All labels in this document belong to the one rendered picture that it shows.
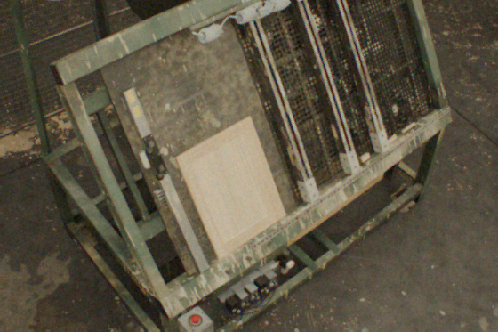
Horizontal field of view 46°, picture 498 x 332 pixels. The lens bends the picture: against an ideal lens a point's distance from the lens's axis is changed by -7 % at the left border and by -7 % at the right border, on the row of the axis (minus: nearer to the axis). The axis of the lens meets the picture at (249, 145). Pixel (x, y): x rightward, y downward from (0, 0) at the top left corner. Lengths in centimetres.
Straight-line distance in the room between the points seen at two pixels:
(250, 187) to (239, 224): 19
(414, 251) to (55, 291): 244
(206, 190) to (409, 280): 176
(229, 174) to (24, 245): 192
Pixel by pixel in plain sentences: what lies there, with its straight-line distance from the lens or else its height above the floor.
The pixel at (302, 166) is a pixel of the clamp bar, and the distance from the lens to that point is 321.
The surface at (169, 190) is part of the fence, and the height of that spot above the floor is 128.
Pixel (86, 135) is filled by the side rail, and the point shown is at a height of 164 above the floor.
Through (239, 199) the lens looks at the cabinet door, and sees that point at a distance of 308.
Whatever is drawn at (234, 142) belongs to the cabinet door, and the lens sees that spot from 302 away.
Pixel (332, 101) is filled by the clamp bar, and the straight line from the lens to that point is 329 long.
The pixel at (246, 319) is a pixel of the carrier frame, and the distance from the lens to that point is 372.
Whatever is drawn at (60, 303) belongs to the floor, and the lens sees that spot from 413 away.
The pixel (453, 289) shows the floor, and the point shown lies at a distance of 425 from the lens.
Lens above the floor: 346
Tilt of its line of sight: 46 degrees down
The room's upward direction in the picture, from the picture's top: 1 degrees clockwise
